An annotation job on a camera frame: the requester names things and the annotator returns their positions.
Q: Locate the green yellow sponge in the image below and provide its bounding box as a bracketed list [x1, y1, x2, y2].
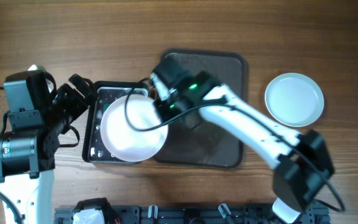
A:
[104, 104, 111, 112]

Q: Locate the white plate front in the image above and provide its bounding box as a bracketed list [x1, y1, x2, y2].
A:
[264, 73, 325, 128]

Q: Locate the white plate blue stain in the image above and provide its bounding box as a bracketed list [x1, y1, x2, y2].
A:
[100, 94, 168, 162]

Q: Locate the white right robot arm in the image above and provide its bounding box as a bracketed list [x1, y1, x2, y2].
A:
[151, 70, 334, 223]

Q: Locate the black metal water tray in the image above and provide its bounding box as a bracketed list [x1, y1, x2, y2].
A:
[82, 81, 149, 165]

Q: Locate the dark brown serving tray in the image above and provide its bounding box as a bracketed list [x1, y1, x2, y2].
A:
[153, 49, 249, 169]

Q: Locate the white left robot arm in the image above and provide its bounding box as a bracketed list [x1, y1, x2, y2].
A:
[0, 65, 98, 223]

